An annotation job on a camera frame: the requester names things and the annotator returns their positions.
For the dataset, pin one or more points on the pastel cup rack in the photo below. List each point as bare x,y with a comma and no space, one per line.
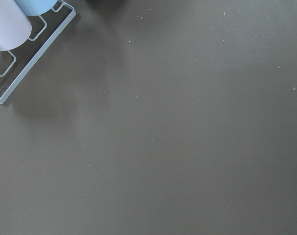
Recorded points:
16,63

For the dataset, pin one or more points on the pink cup on rack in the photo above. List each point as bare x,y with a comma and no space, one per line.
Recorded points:
15,28

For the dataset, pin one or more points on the blue cup on rack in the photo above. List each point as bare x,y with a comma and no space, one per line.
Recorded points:
35,7

